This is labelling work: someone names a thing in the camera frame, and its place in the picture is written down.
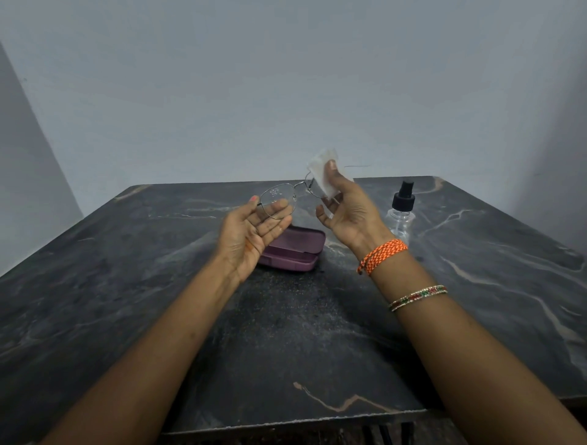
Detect person's right hand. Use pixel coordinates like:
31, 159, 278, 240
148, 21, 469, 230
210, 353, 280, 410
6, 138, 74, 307
316, 160, 395, 260

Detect person's left hand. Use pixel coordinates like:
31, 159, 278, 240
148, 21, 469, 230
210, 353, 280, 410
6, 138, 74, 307
216, 195, 294, 285

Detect white cleaning wipe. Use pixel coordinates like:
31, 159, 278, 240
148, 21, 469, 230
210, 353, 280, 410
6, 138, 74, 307
306, 147, 355, 219

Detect thin metal frame eyeglasses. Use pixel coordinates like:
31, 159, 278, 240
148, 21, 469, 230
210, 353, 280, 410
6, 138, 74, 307
257, 165, 370, 220

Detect person's left forearm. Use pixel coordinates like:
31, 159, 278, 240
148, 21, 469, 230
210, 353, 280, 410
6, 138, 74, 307
40, 255, 240, 445

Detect person's right forearm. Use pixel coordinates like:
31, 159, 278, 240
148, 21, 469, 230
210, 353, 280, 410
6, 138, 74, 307
359, 241, 587, 445

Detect purple eyeglasses case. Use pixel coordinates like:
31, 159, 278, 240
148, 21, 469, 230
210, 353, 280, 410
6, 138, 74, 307
257, 225, 327, 273

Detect clear spray bottle black cap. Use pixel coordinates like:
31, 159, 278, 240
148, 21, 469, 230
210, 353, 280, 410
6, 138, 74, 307
385, 180, 416, 245

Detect orange braided thread wristband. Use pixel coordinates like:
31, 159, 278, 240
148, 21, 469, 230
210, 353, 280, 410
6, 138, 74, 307
357, 239, 408, 276

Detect beaded multicolour bangle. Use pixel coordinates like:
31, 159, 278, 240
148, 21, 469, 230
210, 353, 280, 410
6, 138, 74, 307
389, 285, 448, 313

